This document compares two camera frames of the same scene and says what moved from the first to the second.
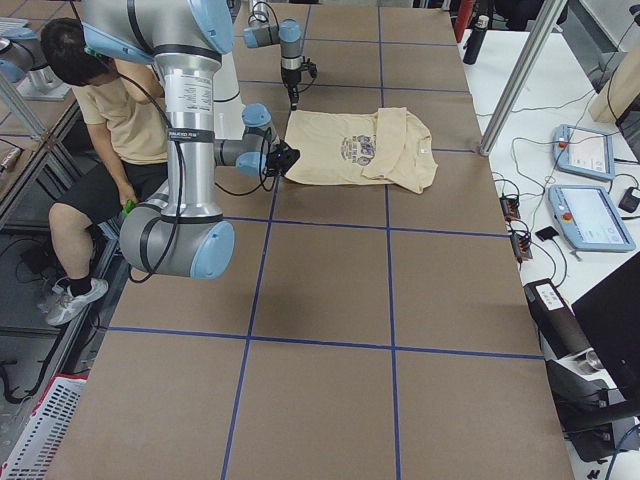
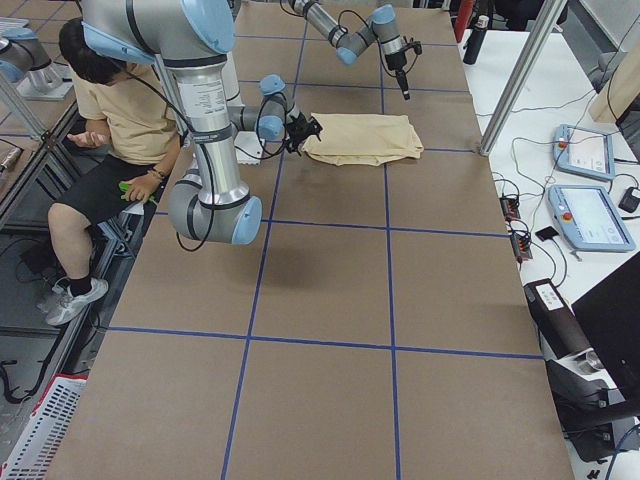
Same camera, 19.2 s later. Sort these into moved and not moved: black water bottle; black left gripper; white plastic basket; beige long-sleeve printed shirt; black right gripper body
Moved: beige long-sleeve printed shirt; black left gripper; black right gripper body
Not moved: black water bottle; white plastic basket
